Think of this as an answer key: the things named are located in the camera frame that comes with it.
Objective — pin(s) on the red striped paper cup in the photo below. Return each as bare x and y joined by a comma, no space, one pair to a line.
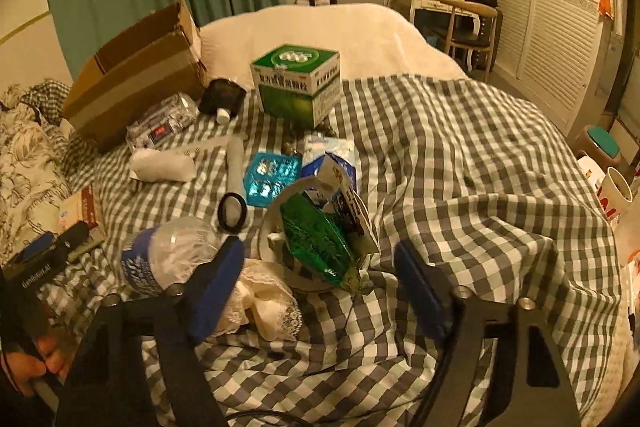
612,199

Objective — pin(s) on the white hair dryer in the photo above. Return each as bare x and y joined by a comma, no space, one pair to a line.
235,167

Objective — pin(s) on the white bedspread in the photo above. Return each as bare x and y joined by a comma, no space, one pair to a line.
325,27

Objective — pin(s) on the clear water bottle blue label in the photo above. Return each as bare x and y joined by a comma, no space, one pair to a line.
160,257

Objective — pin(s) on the white tissue roll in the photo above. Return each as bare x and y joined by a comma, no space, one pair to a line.
160,166

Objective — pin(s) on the white and blue packet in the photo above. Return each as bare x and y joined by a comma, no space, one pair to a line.
330,149

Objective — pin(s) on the small printed white carton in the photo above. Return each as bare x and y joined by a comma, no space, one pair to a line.
345,202

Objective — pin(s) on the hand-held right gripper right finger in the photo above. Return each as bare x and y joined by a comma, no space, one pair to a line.
420,287

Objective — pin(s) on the blue blister pack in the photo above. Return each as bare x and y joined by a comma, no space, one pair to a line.
270,179

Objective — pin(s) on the teal topped stool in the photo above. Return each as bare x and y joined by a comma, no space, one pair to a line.
600,144

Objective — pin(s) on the floral pillow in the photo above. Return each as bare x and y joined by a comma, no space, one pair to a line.
30,167

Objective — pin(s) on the brown book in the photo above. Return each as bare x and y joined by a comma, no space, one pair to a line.
85,209

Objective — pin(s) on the black pouch with white cap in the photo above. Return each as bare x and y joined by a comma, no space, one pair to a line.
220,92

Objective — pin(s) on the brown cardboard box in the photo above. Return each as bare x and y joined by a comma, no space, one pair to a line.
140,72

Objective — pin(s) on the white dressing table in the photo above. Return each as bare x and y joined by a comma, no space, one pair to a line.
425,2

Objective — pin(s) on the person's left hand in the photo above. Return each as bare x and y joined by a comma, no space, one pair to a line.
47,357

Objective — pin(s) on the white plush toy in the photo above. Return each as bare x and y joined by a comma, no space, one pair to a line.
270,302

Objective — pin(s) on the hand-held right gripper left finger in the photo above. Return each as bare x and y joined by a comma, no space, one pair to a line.
215,287

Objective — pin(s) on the white louvred wardrobe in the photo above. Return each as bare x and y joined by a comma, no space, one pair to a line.
550,7

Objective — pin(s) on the wooden chair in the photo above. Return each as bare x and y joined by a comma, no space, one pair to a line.
470,39

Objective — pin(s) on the grey checked blanket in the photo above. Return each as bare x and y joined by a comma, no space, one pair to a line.
450,182

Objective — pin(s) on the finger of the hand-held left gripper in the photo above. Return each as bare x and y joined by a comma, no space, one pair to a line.
72,239
35,246

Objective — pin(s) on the green foil snack packet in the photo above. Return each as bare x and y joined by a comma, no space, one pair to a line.
315,242

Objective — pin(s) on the green medicine box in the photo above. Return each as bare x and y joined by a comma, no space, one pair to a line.
295,102

